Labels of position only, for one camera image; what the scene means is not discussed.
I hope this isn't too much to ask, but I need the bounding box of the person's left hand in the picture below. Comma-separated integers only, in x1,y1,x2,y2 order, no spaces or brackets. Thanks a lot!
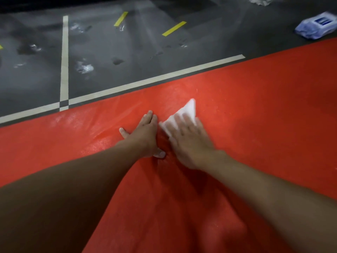
119,110,166,159

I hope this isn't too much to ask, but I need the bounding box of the person's right hand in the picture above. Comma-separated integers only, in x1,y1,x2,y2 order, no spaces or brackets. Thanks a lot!
164,113,230,171

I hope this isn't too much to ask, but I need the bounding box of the white wet wipe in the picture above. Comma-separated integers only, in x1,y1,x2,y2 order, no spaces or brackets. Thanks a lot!
249,0,274,7
159,98,197,137

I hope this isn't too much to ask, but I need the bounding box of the red mat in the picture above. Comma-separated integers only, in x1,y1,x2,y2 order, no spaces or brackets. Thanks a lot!
0,38,337,253

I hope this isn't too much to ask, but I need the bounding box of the pale blue wipes pack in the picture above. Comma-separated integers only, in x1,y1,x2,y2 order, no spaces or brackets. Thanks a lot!
294,11,337,41

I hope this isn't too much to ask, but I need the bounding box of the person's left forearm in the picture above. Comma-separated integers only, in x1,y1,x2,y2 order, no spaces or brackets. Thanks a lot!
0,141,144,253

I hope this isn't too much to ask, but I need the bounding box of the person's right forearm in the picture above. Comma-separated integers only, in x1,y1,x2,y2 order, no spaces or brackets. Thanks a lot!
208,151,337,253

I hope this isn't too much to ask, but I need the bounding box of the black gym machine frame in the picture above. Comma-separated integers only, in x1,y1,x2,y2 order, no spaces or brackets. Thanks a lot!
0,0,132,14

